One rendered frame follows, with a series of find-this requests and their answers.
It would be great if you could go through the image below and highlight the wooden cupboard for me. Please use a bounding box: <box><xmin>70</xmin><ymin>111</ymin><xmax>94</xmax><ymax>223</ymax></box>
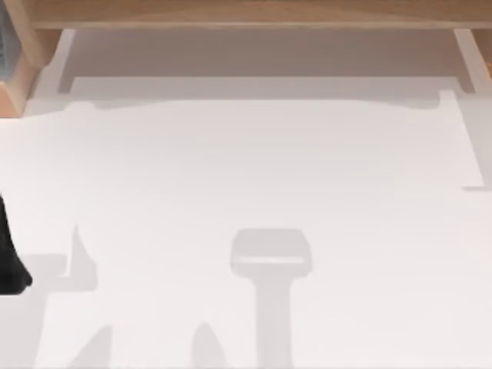
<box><xmin>22</xmin><ymin>0</ymin><xmax>492</xmax><ymax>78</ymax></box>

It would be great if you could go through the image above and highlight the pale wooden drawer front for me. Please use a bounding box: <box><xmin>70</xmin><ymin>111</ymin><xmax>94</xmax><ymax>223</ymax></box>
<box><xmin>0</xmin><ymin>0</ymin><xmax>48</xmax><ymax>118</ymax></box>

